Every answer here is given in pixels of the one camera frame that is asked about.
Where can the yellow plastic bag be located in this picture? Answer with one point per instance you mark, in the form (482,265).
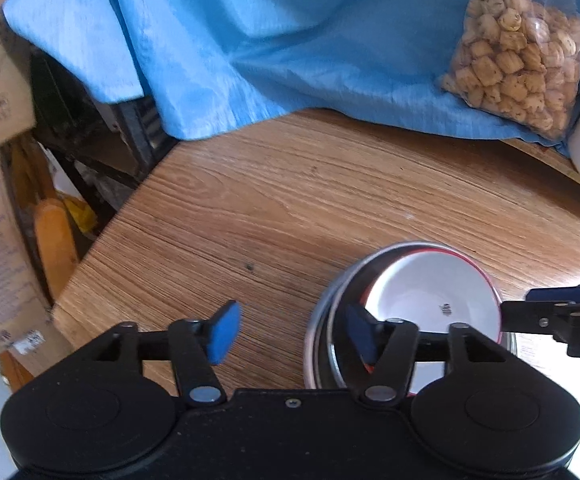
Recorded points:
(82,215)

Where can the stainless steel bowl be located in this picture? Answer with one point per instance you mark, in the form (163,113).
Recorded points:
(320,330)

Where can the wooden desk shelf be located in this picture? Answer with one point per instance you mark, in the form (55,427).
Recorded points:
(535,160)

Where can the white bowl with red rim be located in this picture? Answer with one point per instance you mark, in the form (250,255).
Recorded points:
(420,290)

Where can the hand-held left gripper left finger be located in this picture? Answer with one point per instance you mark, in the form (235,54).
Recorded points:
(225,332)

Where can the cardboard box with printed text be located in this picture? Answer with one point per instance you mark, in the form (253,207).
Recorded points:
(0,260)

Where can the clear bag of snacks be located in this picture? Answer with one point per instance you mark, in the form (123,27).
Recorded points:
(515,60)

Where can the blue cloth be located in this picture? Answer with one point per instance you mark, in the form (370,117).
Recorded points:
(270,35)

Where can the black rack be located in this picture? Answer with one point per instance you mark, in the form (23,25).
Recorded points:
(95,135)

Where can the wooden chair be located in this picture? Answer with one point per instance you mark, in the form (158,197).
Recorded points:
(55,240)

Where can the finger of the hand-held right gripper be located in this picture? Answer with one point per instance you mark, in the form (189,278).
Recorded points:
(530,316)
(550,294)

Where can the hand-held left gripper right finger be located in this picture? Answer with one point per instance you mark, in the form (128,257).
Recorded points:
(362,337)

